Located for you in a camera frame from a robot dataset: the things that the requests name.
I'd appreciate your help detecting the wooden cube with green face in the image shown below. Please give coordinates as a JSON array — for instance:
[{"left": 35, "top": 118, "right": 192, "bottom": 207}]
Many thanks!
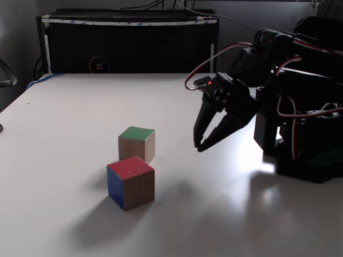
[{"left": 118, "top": 126, "right": 156, "bottom": 164}]

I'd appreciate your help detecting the red blue cube with markers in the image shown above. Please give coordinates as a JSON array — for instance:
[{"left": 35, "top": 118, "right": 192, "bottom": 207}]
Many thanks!
[{"left": 106, "top": 156, "right": 156, "bottom": 211}]

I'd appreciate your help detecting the black computer case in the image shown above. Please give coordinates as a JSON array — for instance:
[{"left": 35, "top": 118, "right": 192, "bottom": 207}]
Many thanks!
[{"left": 36, "top": 7, "right": 220, "bottom": 74}]

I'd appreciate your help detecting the black chair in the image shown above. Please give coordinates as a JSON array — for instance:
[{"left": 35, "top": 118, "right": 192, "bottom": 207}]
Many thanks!
[{"left": 0, "top": 57, "right": 17, "bottom": 88}]

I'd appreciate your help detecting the small black gripper camera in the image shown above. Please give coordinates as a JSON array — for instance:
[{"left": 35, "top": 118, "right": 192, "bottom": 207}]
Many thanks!
[{"left": 193, "top": 76, "right": 212, "bottom": 91}]

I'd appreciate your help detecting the red white black servo cable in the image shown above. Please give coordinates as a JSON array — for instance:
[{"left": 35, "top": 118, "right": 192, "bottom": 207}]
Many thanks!
[{"left": 184, "top": 42, "right": 254, "bottom": 92}]

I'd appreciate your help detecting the blue cable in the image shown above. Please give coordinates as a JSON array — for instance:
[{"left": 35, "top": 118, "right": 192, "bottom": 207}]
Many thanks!
[{"left": 25, "top": 72, "right": 64, "bottom": 90}]

